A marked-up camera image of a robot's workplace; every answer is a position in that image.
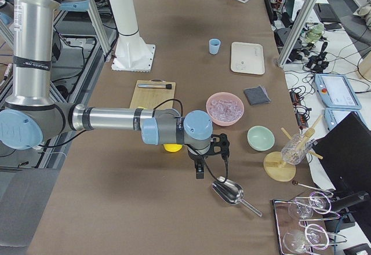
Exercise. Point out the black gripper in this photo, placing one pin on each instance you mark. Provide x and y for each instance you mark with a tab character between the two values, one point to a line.
195	156

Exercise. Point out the light blue plastic cup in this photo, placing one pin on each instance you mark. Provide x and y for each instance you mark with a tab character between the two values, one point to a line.
214	46

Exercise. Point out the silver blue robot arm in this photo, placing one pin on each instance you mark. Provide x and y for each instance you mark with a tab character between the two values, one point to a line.
42	104

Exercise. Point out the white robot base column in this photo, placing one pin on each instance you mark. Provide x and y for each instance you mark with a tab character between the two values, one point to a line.
131	52

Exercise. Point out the silver metal ice scoop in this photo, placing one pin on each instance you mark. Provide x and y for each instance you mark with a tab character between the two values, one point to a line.
232	193

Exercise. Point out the pink bowl of ice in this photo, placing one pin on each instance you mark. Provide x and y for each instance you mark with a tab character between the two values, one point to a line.
224	108

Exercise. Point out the wooden cup tree stand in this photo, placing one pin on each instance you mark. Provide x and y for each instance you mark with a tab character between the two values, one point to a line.
279	170

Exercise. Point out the clear textured glass cup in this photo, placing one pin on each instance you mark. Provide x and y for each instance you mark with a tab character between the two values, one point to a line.
292	154

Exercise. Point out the mint green bowl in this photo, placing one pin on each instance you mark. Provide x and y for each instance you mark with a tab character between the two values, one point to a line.
260	138

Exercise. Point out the bamboo cutting board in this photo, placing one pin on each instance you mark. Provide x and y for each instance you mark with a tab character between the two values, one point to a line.
149	97

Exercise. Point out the grey folded cloth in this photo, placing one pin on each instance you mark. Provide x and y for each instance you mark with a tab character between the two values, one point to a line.
257	95

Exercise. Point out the wine glass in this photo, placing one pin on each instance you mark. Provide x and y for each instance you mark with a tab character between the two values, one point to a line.
312	239
303	208

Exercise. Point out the black framed glass tray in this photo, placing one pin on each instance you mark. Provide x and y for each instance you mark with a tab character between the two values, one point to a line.
285	223

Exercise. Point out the cream rabbit serving tray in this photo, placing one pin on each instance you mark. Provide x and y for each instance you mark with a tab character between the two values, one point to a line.
247	58

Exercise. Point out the blue teach pendant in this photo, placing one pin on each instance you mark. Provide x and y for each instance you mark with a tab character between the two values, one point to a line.
333	116
335	91

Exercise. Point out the black computer monitor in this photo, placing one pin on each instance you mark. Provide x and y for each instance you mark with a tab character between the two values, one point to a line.
346	158

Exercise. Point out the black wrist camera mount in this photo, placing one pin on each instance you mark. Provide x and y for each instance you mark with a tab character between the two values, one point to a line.
219	144

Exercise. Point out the black handled metal muddler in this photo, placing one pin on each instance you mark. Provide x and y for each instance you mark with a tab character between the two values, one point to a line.
155	86

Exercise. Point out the aluminium frame post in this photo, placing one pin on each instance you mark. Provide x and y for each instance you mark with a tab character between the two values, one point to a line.
295	31

